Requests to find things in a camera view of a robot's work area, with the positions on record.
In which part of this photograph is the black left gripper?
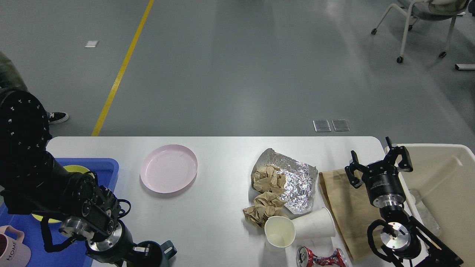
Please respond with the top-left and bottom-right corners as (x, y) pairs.
(85, 220), (151, 267)

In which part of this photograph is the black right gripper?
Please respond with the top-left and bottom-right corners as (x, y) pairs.
(344, 136), (414, 208)

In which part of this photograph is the dark teal mug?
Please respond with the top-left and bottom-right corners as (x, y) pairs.
(134, 240), (177, 267)

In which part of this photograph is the pink plate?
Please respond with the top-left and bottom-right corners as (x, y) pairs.
(140, 144), (198, 193)

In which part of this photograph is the pink ribbed mug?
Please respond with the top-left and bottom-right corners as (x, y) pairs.
(0, 225), (31, 267)

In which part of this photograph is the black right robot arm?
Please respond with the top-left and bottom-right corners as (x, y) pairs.
(344, 137), (463, 267)

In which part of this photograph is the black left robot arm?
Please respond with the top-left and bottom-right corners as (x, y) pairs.
(0, 88), (152, 267)

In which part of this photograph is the brown paper bag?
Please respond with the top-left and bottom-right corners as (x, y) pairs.
(319, 169), (381, 262)

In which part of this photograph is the right metal floor socket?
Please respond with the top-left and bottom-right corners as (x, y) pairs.
(331, 119), (351, 132)

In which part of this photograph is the metal floor socket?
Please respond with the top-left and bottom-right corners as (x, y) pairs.
(312, 120), (331, 132)
(331, 119), (351, 132)

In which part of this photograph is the beige plastic bin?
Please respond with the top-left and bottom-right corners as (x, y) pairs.
(402, 144), (475, 267)

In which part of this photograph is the blue plastic tray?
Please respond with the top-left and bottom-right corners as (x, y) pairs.
(0, 158), (119, 267)

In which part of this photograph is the clear plastic bottle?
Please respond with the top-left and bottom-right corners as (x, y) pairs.
(409, 189), (442, 237)

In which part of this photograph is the left metal floor socket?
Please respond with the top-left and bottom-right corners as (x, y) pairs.
(312, 120), (331, 132)

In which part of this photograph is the lying white paper cup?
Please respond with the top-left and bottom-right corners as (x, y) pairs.
(291, 207), (336, 239)

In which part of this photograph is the crumpled aluminium foil sheet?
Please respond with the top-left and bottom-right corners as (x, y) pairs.
(251, 148), (318, 215)

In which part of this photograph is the yellow-green plate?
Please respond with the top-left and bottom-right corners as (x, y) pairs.
(32, 165), (95, 224)

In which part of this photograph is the crumpled brown paper upper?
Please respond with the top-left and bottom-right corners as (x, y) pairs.
(251, 164), (286, 195)

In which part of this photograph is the crumpled brown paper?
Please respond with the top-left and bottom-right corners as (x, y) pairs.
(251, 164), (286, 195)
(242, 192), (288, 228)

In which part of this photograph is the crushed red soda can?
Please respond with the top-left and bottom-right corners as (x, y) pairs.
(296, 246), (347, 267)

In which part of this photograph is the upright white paper cup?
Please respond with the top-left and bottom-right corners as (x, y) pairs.
(264, 216), (296, 253)

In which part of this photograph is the crumpled brown paper lower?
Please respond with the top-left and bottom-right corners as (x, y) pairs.
(242, 192), (288, 228)

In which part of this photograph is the white metal bar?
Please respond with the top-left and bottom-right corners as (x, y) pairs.
(455, 63), (475, 71)

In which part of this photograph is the person in green trousers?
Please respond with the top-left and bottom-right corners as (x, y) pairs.
(0, 52), (69, 125)

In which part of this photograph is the white frame chair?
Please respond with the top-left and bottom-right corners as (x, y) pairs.
(371, 0), (470, 64)

